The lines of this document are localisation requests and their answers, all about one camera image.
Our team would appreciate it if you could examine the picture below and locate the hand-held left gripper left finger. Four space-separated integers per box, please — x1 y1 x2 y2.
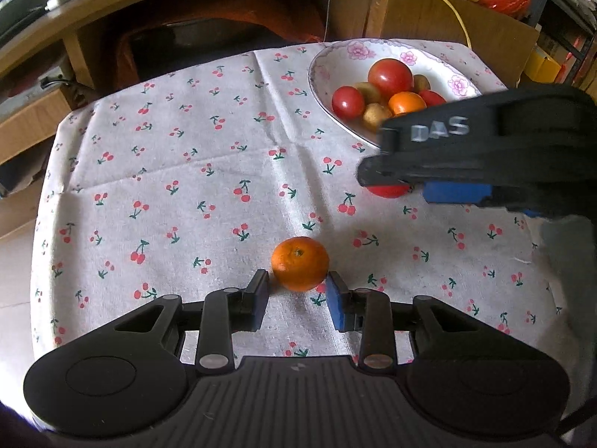
114 270 271 377

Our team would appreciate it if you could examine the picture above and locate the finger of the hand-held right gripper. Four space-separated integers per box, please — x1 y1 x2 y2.
422 182 495 208
357 152 421 188

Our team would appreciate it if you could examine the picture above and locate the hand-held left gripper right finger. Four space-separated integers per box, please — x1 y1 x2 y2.
326 271 477 375

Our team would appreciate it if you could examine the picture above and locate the red cherry tomato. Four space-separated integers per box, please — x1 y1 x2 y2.
418 89 447 108
331 86 366 121
366 184 412 199

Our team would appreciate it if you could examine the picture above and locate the large orange mandarin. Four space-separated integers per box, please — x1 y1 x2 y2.
271 237 330 292

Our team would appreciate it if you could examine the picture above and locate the small orange mandarin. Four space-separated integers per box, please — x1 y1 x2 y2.
388 91 428 116

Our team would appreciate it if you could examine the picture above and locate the white floral bowl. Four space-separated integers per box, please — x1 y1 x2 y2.
308 38 482 150

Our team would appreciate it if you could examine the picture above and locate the yellow box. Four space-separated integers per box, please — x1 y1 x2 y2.
525 49 567 82

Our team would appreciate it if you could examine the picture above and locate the large orange-red tomato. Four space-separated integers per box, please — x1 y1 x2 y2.
368 58 414 100

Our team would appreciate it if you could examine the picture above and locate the cardboard box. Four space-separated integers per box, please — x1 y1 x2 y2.
368 0 539 87

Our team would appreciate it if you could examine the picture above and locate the cherry print tablecloth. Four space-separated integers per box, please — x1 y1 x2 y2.
30 40 567 369

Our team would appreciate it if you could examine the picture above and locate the yellow cable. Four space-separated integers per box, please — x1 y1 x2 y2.
413 0 473 50

